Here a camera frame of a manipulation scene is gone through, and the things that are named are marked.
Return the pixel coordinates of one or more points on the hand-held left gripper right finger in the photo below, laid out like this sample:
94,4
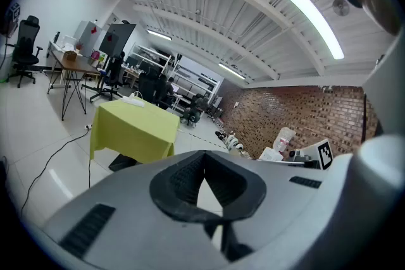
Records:
278,199

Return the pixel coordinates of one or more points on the long ceiling light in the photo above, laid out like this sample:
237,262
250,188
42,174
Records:
316,22
159,34
232,70

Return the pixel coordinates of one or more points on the black display on rolling stand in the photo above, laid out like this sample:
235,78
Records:
117,38

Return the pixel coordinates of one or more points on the small potted plant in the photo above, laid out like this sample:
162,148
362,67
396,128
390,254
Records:
79,46

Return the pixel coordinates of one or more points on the clear plastic bag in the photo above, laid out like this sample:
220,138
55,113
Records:
284,139

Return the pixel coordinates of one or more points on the white office desk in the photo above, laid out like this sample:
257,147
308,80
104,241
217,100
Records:
133,72

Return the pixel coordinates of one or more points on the round ceiling fixture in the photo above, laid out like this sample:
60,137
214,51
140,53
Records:
341,7

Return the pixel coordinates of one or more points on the row of white round devices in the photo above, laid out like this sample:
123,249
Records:
232,142

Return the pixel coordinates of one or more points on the person's white shirt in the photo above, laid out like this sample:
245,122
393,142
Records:
386,79

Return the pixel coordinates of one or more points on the black office chair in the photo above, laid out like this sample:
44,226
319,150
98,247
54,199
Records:
25,50
148,82
114,72

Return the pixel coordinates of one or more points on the yellow-green tablecloth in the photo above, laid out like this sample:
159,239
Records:
136,129

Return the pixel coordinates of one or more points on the white object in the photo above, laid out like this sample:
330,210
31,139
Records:
133,101

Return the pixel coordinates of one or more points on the pink basket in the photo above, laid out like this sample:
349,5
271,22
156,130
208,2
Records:
95,55

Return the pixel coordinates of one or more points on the wooden desk with black legs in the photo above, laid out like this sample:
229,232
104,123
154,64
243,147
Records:
76,64

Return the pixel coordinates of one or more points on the green storage box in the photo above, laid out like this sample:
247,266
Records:
102,57

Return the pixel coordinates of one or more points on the white metal shelf rack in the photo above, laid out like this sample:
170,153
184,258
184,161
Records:
197,76
148,55

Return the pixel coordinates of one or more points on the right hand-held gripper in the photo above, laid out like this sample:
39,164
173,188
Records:
325,153

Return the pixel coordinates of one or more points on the black table base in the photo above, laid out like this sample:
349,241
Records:
123,162

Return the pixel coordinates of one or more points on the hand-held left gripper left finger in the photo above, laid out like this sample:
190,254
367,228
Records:
133,218

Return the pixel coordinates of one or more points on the white floor socket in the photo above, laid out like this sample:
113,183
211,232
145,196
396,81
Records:
88,127

